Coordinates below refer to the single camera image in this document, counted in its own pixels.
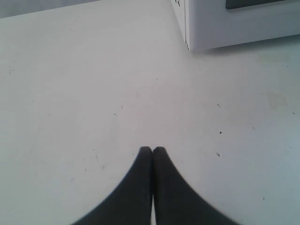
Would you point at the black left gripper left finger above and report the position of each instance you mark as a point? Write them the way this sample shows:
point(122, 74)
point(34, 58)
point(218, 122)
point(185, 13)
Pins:
point(130, 203)

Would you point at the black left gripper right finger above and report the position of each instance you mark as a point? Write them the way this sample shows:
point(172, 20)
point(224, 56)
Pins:
point(175, 202)

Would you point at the white microwave oven body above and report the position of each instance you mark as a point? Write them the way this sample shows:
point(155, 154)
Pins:
point(209, 24)

